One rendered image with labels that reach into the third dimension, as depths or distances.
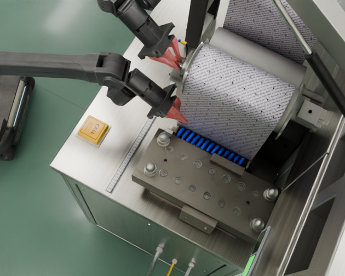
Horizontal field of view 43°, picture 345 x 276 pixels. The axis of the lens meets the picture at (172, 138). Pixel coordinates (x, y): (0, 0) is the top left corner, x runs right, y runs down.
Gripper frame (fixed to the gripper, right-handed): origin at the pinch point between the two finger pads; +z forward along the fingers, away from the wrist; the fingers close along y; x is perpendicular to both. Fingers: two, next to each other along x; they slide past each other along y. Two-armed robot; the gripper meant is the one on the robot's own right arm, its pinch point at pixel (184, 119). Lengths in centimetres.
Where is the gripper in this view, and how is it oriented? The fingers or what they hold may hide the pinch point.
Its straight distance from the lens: 122.9
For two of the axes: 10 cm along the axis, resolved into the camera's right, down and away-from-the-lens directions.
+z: 7.5, 5.7, 3.4
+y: -4.6, 8.2, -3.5
